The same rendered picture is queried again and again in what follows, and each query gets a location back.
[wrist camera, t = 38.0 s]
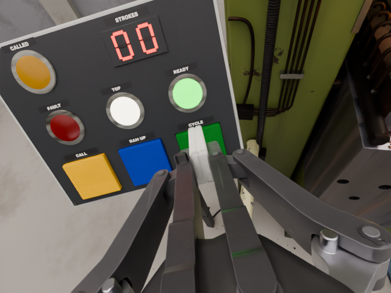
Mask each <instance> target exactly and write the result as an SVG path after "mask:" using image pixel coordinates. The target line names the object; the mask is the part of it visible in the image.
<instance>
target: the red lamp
mask: <svg viewBox="0 0 391 293"><path fill-rule="evenodd" d="M50 127H51V131H52V132H53V134H54V135H55V136H56V137H57V138H59V139H60V140H63V141H74V140H76V139H77V138H78V137H79V135H80V127H79V125H78V123H77V122H76V121H75V119H73V118H71V117H70V116H67V115H57V116H55V117H53V118H52V120H51V122H50Z"/></svg>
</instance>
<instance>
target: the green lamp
mask: <svg viewBox="0 0 391 293"><path fill-rule="evenodd" d="M173 98H174V100H175V102H176V103H177V104H178V105H179V106H181V107H182V108H186V109H189V108H193V107H195V106H197V105H198V104H199V103H200V100H201V98H202V89H201V87H200V85H199V83H198V82H196V81H195V80H192V79H190V78H186V79H182V80H180V81H179V82H178V83H177V84H176V85H175V87H174V89H173Z"/></svg>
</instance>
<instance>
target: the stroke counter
mask: <svg viewBox="0 0 391 293"><path fill-rule="evenodd" d="M146 26H149V29H150V33H151V36H149V37H145V38H142V37H141V34H140V30H139V29H140V28H143V27H146ZM136 31H137V34H138V37H139V39H140V40H143V41H146V40H150V39H152V40H153V42H154V45H155V48H154V49H150V50H147V51H146V49H145V46H144V43H143V41H140V42H141V46H142V48H143V51H144V52H147V53H151V52H155V51H156V49H157V48H158V46H157V42H156V39H155V37H154V38H152V36H154V32H153V30H152V27H151V24H149V25H148V23H144V24H140V25H138V28H136ZM119 34H124V37H125V40H126V42H127V43H125V44H122V45H117V43H116V40H115V37H114V36H116V35H119ZM111 38H112V41H113V43H114V46H115V47H118V48H117V49H116V51H117V53H118V56H119V59H123V61H124V60H128V59H131V58H132V56H133V55H134V53H133V50H132V48H131V45H127V44H128V43H130V42H129V39H128V37H127V34H126V32H124V33H123V31H122V30H121V31H117V32H115V33H113V36H111ZM127 46H128V47H129V51H130V53H131V55H130V56H127V57H124V58H122V56H121V54H120V50H119V49H120V48H124V47H127Z"/></svg>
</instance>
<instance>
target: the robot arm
mask: <svg viewBox="0 0 391 293"><path fill-rule="evenodd" d="M188 132H189V148H187V149H183V150H181V151H180V152H179V153H177V154H176V155H175V156H174V157H173V158H174V160H175V163H176V169H174V170H173V171H170V172H169V171H168V170H166V169H163V170H159V171H157V172H156V173H155V174H154V176H153V177H152V179H151V181H150V182H149V184H148V185H147V187H146V189H145V190H144V192H143V193H142V195H141V197H140V198H139V200H138V201H137V203H136V205H135V206H134V208H133V210H132V211H131V213H130V214H129V216H128V218H127V219H126V221H125V222H124V224H123V226H122V228H121V229H120V230H119V232H118V234H117V235H116V237H115V239H114V240H113V242H112V243H111V245H110V247H109V248H108V250H107V252H106V253H105V255H104V257H103V258H102V259H101V260H100V261H99V262H98V263H97V265H96V266H95V267H94V268H93V269H92V270H91V271H90V272H89V273H88V275H86V276H85V278H83V279H82V280H81V282H80V283H79V284H78V285H77V286H76V287H75V288H74V289H73V290H72V292H71V293H371V292H372V291H378V290H381V289H382V288H383V287H384V285H385V280H386V275H387V272H388V267H389V262H390V256H391V233H390V232H388V230H386V229H385V228H383V227H382V226H380V225H378V224H375V223H373V222H371V221H368V220H365V219H362V218H360V217H358V216H355V215H352V214H350V213H347V212H345V211H342V210H340V209H337V208H334V207H332V206H329V205H327V204H326V203H324V202H322V201H321V200H320V199H318V198H317V197H315V196H314V195H313V194H311V193H309V192H308V191H307V190H305V189H304V188H302V187H301V186H299V185H298V184H296V183H295V182H294V181H292V180H291V179H289V178H288V177H286V176H285V175H283V174H282V173H280V172H279V171H277V170H276V169H274V168H273V167H272V166H270V165H269V164H267V163H266V162H264V161H263V160H261V159H260V158H259V157H257V156H255V155H254V154H253V153H251V152H250V151H248V150H246V149H237V150H235V151H234V152H233V153H232V155H224V154H223V152H222V151H221V148H220V146H219V144H218V142H217V141H212V142H208V143H205V138H204V135H203V132H202V128H201V125H199V126H196V127H190V128H189V129H188ZM234 178H237V180H238V181H239V183H240V184H241V185H242V186H243V187H244V188H245V189H246V190H247V191H248V192H249V193H250V194H251V195H252V196H253V197H254V198H255V199H256V200H257V202H258V203H259V204H260V205H261V206H262V207H263V208H264V209H265V210H266V211H267V212H268V213H269V214H270V215H271V216H272V217H273V218H274V219H275V220H276V221H277V222H278V223H279V224H280V226H281V227H282V228H283V229H284V230H285V231H286V232H287V233H288V234H289V235H290V236H291V237H292V239H294V240H295V242H296V243H298V244H299V246H301V247H302V248H303V250H305V251H306V252H307V253H308V254H310V255H311V256H312V261H313V263H314V265H315V266H316V267H315V266H313V265H312V264H310V263H308V262H306V261H305V260H303V259H302V258H300V257H298V256H297V255H295V254H293V253H291V252H290V251H288V250H287V249H285V248H284V247H282V246H280V245H278V244H277V243H275V242H273V241H272V240H270V239H269V238H267V237H264V236H263V235H260V234H257V232H256V229H255V227H254V225H253V222H252V219H251V217H250V215H249V212H248V210H247V208H246V205H244V204H243V201H242V199H241V196H240V194H239V191H238V189H237V187H236V184H235V181H234ZM212 181H214V183H215V188H216V193H217V196H218V201H219V206H220V209H221V215H222V220H223V224H224V228H225V233H223V234H221V235H219V236H217V237H215V238H212V239H205V236H204V226H203V221H202V211H201V202H200V192H199V186H198V184H205V182H208V183H209V182H212ZM172 211H173V222H172V223H170V224H169V227H168V239H167V246H166V259H165V260H164V261H163V262H162V264H161V265H160V267H159V268H158V270H157V271H156V272H155V274H154V275H153V276H152V278H151V279H150V281H149V282H148V284H147V285H146V286H145V288H144V289H143V287H144V284H145V282H146V280H147V277H148V275H149V272H150V270H151V267H152V264H153V262H154V259H155V256H156V254H157V251H158V248H159V245H160V243H161V240H162V237H163V235H164V232H165V230H166V226H167V225H168V221H169V219H170V216H171V214H172ZM142 289H143V290H142Z"/></svg>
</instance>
